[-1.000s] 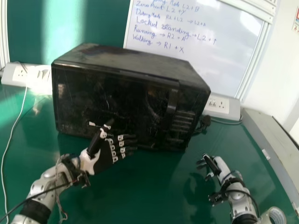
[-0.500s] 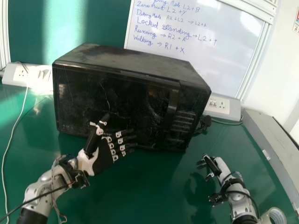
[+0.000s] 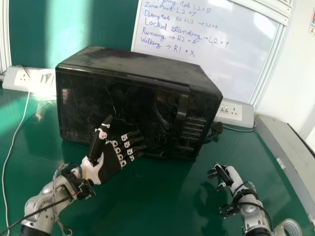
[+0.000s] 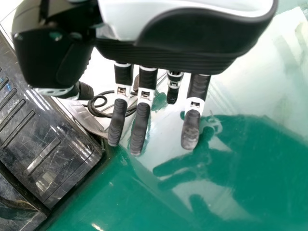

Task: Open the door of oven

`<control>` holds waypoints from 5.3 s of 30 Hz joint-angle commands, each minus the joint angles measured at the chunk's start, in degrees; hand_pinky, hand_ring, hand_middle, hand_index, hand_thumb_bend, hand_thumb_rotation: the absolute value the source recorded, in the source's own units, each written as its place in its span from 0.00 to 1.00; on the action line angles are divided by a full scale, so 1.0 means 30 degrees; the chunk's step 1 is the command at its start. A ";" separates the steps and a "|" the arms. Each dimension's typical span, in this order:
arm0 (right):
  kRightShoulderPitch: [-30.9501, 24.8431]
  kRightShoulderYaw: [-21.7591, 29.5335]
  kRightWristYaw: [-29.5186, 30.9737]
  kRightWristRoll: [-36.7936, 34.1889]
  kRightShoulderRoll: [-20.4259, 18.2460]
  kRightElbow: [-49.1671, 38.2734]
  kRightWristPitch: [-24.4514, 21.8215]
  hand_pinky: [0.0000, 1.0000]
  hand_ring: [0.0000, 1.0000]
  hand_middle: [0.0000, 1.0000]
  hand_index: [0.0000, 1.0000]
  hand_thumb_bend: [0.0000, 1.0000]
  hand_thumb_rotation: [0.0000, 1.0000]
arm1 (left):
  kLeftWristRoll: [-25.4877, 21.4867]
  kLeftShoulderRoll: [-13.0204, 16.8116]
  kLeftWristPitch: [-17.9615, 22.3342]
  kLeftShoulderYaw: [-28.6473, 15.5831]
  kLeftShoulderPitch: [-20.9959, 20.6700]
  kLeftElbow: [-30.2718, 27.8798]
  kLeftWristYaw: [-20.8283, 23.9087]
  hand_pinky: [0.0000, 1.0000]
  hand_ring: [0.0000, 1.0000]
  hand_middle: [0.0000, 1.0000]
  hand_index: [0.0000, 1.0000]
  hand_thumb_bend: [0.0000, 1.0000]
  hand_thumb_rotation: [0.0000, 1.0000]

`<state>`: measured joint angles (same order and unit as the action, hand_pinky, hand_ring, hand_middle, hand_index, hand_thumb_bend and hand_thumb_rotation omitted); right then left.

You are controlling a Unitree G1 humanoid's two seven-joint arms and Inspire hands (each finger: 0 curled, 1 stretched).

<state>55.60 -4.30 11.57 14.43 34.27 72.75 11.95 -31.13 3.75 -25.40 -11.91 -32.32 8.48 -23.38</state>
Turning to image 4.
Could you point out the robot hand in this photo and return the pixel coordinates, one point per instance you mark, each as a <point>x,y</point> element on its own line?
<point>183,36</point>

